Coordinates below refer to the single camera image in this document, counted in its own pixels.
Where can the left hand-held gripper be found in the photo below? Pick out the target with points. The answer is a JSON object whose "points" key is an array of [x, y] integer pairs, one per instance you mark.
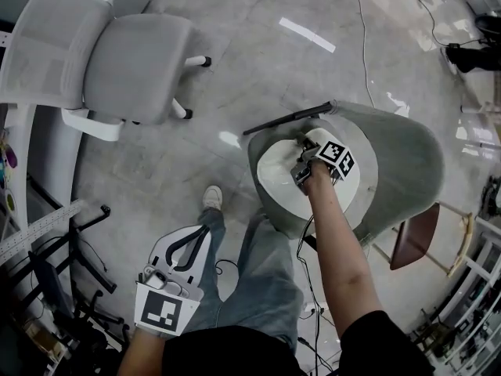
{"points": [[160, 308]]}

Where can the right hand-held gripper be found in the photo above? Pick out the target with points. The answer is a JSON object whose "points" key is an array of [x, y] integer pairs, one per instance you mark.
{"points": [[332, 153]]}

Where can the white cloth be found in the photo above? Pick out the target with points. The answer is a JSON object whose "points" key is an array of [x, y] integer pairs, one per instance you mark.
{"points": [[282, 178]]}

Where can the green armchair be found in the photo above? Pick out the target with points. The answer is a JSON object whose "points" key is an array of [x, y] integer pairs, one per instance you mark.
{"points": [[407, 159]]}

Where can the person's left forearm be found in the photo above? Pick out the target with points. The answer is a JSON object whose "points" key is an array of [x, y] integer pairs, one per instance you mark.
{"points": [[141, 355]]}

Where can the person's right forearm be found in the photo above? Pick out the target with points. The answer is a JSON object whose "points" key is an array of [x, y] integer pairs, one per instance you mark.
{"points": [[336, 249]]}

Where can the brown seat wooden chair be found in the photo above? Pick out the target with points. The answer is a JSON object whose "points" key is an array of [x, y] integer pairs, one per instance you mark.
{"points": [[415, 237]]}

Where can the person's left white shoe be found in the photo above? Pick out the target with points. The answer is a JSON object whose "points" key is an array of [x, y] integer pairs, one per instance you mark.
{"points": [[212, 196]]}

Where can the black metal stand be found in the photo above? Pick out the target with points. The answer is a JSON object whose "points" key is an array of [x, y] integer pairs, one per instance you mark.
{"points": [[94, 269]]}

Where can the person's blue jeans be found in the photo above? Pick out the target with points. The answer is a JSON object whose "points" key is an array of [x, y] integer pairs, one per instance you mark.
{"points": [[266, 280]]}

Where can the person's black shirt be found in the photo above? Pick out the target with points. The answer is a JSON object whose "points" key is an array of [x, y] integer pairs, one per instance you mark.
{"points": [[235, 355]]}

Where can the black monitor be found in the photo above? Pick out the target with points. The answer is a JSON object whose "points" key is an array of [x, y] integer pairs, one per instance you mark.
{"points": [[51, 284]]}

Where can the white curved table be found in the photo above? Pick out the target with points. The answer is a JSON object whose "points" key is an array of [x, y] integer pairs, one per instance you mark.
{"points": [[51, 163]]}

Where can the green round item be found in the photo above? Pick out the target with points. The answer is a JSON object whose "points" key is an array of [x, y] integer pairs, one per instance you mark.
{"points": [[11, 203]]}

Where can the purple oval item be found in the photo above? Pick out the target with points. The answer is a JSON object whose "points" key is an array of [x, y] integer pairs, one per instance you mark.
{"points": [[11, 159]]}

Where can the perforated metal upright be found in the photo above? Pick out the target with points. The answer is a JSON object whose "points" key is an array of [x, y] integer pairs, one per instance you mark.
{"points": [[4, 39]]}

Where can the perforated metal rail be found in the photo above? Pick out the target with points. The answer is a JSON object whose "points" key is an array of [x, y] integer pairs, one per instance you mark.
{"points": [[39, 231]]}

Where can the grey office chair white frame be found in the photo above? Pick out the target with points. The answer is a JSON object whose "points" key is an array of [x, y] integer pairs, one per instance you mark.
{"points": [[133, 65]]}

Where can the white metal frame table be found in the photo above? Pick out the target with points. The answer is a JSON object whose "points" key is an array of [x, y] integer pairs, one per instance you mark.
{"points": [[487, 235]]}

